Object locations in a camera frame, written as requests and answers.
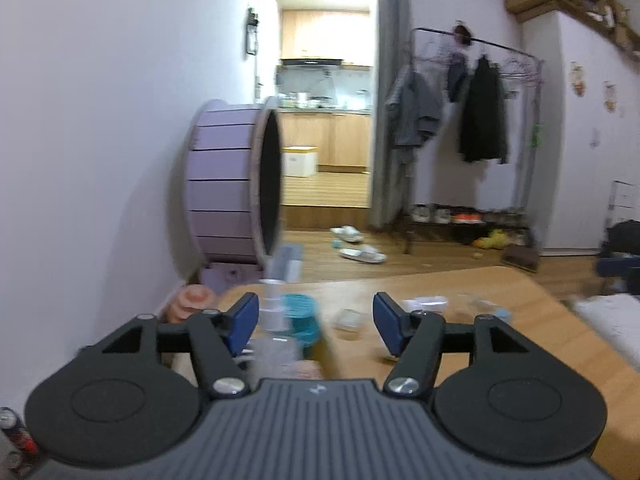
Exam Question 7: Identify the white cloth pile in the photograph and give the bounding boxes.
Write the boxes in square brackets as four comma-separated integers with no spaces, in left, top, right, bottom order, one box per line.
[572,294,640,357]

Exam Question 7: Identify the white storage box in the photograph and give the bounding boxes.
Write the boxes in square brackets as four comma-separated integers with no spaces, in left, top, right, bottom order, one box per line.
[282,146,319,178]

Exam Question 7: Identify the yellow plush toy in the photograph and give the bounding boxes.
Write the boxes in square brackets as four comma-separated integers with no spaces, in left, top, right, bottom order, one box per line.
[472,230,509,251]

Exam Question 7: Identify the grey curtain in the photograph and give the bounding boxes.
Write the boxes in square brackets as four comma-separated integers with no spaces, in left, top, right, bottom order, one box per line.
[370,0,416,231]

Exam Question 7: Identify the black clothes rack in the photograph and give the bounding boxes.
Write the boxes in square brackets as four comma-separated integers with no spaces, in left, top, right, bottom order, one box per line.
[402,27,546,257]

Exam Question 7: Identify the red black drink can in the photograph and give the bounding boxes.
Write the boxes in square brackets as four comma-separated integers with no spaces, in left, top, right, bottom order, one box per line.
[5,430,40,476]
[0,406,27,432]

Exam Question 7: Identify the purple cat exercise wheel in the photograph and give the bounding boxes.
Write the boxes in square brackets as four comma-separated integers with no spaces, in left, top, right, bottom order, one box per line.
[182,96,285,306]

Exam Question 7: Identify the row of shoes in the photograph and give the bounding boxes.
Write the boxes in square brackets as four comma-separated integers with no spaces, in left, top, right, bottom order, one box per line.
[410,203,529,227]

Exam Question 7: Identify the brown floor box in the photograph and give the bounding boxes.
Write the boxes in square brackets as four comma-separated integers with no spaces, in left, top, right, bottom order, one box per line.
[502,245,541,274]

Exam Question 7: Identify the white wardrobe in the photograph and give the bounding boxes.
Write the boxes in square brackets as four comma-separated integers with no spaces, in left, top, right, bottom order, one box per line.
[520,10,640,252]

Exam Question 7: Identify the wooden kitchen wall cabinets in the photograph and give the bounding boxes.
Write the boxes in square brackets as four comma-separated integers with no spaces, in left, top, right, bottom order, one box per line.
[281,9,375,67]

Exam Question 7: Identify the teal plastic bottle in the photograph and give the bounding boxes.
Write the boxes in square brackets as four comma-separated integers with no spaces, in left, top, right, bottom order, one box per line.
[282,294,322,347]

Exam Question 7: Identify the white spray bottle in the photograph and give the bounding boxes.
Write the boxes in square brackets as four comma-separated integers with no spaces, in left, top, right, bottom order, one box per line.
[247,277,303,391]

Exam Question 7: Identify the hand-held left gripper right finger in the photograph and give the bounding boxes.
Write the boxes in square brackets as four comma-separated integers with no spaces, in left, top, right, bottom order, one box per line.
[374,291,528,400]

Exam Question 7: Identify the grey hanging garment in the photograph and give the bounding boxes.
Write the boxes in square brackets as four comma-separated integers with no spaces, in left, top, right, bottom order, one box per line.
[385,67,444,164]

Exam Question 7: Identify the small white pill bottle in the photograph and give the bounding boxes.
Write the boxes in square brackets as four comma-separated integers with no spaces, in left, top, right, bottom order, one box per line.
[402,296,449,314]

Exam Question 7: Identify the small translucent plastic box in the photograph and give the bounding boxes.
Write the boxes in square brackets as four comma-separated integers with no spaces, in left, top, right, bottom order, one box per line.
[332,308,364,334]

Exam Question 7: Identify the small dark hanging garment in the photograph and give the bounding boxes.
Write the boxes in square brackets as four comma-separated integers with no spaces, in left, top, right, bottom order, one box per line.
[446,57,471,104]

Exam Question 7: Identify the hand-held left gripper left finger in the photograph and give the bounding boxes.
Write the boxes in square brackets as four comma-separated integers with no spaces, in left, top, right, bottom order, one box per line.
[102,292,260,401]

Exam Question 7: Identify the wooden kitchen base cabinets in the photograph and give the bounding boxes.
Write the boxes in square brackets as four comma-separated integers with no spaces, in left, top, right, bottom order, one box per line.
[277,112,374,174]

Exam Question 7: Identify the black hanging jacket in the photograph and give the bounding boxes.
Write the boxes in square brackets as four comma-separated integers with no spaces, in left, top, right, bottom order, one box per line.
[459,55,509,165]

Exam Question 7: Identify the black bag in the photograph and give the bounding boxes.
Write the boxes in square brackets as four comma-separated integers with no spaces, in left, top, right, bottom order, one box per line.
[596,220,640,295]

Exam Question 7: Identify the black wall intercom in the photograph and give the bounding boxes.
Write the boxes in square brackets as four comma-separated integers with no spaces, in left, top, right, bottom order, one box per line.
[245,7,260,56]

